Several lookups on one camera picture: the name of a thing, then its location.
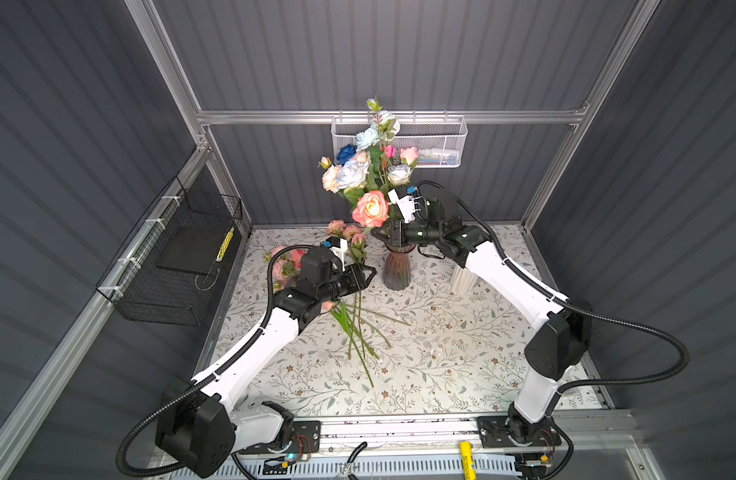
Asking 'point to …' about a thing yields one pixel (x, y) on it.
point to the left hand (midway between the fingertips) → (373, 272)
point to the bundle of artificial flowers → (358, 320)
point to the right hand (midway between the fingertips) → (375, 234)
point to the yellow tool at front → (466, 453)
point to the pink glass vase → (397, 268)
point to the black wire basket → (165, 272)
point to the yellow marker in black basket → (224, 244)
